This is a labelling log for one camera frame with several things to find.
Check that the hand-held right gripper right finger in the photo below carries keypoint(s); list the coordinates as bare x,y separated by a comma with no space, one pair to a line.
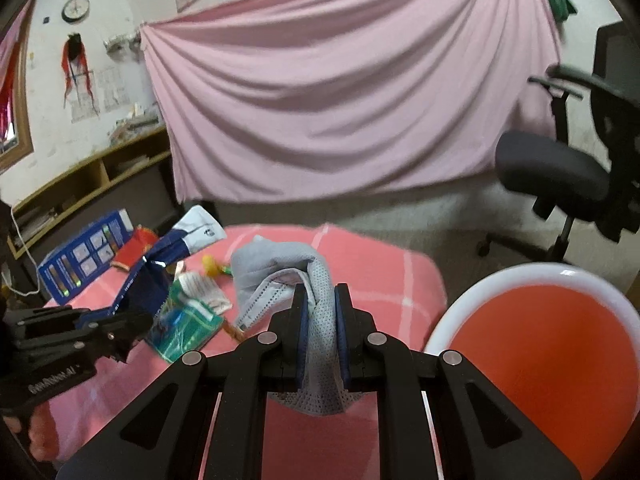
341,330

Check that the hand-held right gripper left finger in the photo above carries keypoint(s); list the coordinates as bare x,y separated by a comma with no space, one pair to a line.
302,330

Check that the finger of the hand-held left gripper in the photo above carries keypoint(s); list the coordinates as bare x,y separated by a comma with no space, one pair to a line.
120,332
45,316

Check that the green plastic packet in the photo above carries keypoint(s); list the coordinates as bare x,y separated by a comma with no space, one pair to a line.
187,327

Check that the grey face mask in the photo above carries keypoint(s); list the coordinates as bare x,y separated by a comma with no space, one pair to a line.
280,265

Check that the yellow plastic tube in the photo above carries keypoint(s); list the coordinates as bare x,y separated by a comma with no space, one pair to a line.
212,265

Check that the orange basin with white rim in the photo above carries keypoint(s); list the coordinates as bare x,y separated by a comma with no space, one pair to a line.
525,335

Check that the person's left hand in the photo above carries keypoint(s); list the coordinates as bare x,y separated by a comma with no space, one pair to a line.
42,432

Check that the blue cardboard box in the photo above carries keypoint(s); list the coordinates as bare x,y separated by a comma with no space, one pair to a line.
80,260

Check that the pink checked blanket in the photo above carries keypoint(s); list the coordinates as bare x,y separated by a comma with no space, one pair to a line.
380,270

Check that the red paper packet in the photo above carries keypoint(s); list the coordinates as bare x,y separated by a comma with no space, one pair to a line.
135,250

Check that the dark blue and white bag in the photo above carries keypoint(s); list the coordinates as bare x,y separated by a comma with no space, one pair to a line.
195,230

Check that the pile of papers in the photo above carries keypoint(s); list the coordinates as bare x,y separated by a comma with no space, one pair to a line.
132,127

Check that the pink hanging cloth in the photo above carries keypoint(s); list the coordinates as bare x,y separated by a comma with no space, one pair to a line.
325,85

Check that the black office chair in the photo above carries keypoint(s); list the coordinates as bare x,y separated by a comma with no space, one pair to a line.
550,170

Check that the green cloth item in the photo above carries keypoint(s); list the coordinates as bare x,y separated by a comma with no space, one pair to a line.
562,7

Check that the wooden wall shelf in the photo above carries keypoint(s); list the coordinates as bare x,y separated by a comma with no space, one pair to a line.
90,167

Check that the wooden window frame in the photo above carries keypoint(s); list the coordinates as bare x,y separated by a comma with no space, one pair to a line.
22,125

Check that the white wall calendar sheets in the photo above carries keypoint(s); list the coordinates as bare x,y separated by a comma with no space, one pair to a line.
107,92

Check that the red wall ornament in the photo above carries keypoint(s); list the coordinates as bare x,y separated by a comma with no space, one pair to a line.
75,55

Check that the round wall clock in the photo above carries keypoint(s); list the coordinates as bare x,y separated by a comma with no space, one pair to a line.
76,8

